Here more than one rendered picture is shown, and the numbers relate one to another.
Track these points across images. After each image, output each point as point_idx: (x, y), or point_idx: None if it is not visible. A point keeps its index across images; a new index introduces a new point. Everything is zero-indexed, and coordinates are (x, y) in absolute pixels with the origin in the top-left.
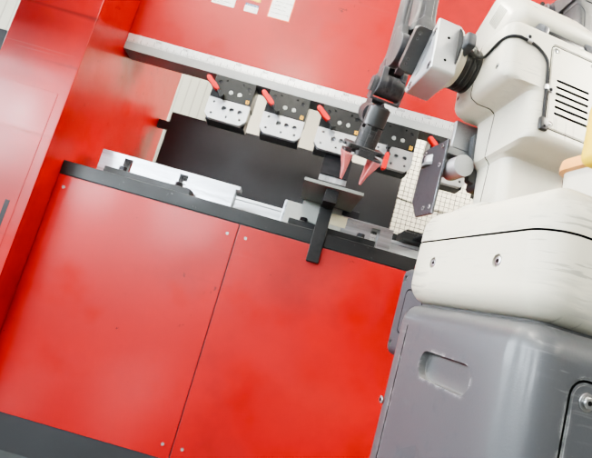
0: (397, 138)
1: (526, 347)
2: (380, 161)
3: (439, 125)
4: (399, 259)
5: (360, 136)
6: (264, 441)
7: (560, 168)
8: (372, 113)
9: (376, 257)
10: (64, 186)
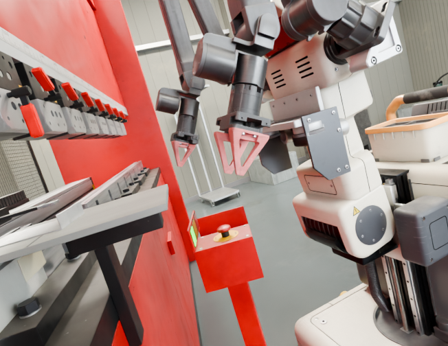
0: (3, 73)
1: None
2: (15, 121)
3: (18, 47)
4: (134, 244)
5: (258, 107)
6: None
7: (429, 126)
8: (266, 72)
9: (132, 259)
10: None
